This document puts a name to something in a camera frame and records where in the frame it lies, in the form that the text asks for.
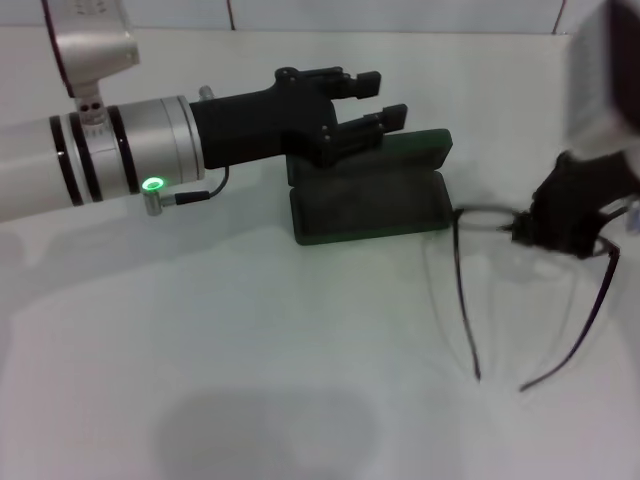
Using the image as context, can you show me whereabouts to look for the green glasses case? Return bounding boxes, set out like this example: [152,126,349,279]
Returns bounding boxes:
[285,127,454,247]

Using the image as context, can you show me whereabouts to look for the black thin-frame glasses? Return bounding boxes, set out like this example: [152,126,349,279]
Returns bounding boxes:
[451,204,623,393]

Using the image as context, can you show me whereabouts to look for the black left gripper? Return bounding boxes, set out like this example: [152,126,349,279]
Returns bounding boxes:
[189,64,409,169]

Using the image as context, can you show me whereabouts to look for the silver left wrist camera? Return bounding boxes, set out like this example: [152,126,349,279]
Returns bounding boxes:
[41,0,141,126]

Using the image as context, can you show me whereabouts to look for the silver cable connector plug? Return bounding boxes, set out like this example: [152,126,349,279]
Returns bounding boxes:
[141,189,169,218]

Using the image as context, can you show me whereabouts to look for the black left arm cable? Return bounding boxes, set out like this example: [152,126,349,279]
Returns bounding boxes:
[166,164,232,204]

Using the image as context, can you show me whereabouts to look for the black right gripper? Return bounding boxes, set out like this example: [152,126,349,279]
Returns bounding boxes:
[502,148,640,260]

